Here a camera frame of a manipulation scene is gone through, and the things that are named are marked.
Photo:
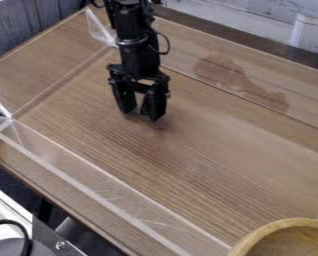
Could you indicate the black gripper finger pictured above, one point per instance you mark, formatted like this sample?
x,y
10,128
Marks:
x,y
154,104
125,96

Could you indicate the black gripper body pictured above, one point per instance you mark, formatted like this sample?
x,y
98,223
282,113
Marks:
x,y
141,82

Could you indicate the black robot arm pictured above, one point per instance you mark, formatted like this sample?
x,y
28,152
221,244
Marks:
x,y
137,38

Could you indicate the brown wooden bowl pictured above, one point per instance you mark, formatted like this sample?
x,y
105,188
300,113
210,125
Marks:
x,y
288,237

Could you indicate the clear acrylic table barrier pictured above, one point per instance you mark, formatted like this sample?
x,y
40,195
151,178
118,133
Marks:
x,y
181,186

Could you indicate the white container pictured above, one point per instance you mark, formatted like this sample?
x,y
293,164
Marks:
x,y
305,33

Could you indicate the grey metal bracket with screw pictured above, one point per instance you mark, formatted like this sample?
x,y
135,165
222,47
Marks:
x,y
48,243

